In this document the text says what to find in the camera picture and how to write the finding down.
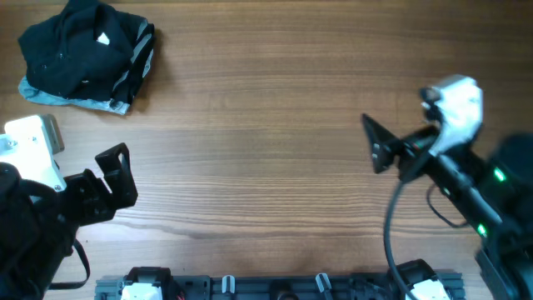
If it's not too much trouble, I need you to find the dark green polo shirt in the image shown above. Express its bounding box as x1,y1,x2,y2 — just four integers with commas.
18,0,145,101

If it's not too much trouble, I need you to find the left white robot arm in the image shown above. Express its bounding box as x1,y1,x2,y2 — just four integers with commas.
1,143,138,299

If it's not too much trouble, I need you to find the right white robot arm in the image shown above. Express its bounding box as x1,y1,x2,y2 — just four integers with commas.
361,114,532,299

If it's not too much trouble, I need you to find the folded light blue garment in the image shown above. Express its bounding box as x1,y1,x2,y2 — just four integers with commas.
18,77,130,115

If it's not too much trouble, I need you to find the folded black grey-trimmed garment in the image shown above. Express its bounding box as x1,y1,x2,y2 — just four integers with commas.
112,19,156,104

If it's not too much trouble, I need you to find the grey clip on base rail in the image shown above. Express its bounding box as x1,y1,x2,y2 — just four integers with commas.
222,275,236,295

